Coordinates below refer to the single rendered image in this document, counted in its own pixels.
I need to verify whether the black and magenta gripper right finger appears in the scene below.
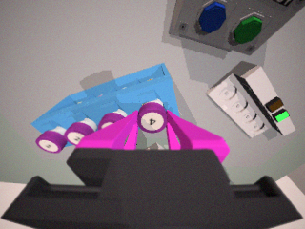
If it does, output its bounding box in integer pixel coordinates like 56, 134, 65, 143
166, 110, 230, 163

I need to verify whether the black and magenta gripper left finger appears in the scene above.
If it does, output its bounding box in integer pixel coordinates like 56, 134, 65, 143
75, 110, 138, 149

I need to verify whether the blue tube rack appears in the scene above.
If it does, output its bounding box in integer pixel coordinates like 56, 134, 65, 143
31, 63, 180, 134

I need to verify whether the purple screw cap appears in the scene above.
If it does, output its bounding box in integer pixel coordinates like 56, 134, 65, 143
137, 102, 168, 133
64, 122, 94, 146
98, 113, 125, 130
35, 131, 68, 154

